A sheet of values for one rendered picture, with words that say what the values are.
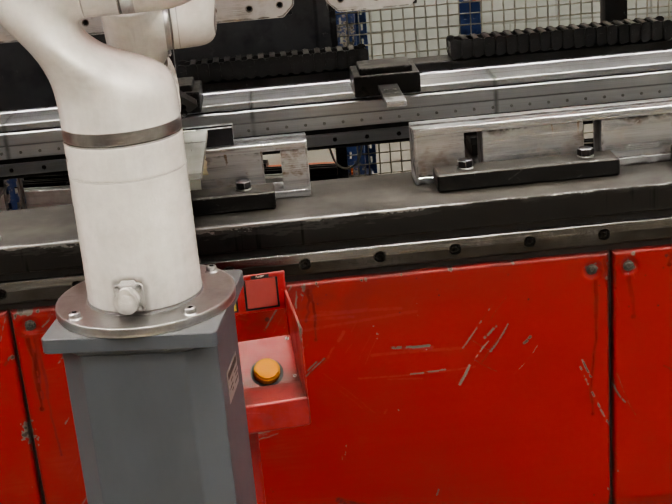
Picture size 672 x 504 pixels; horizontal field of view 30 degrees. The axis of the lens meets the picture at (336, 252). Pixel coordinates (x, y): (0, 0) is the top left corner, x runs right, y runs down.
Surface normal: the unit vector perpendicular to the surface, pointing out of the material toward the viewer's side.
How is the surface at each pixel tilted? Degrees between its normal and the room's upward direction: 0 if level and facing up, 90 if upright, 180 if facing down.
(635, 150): 90
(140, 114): 88
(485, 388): 90
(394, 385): 90
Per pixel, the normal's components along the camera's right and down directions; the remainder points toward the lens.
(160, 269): 0.47, 0.25
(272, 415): 0.18, 0.31
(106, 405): -0.08, 0.34
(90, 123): -0.31, 0.33
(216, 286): -0.08, -0.94
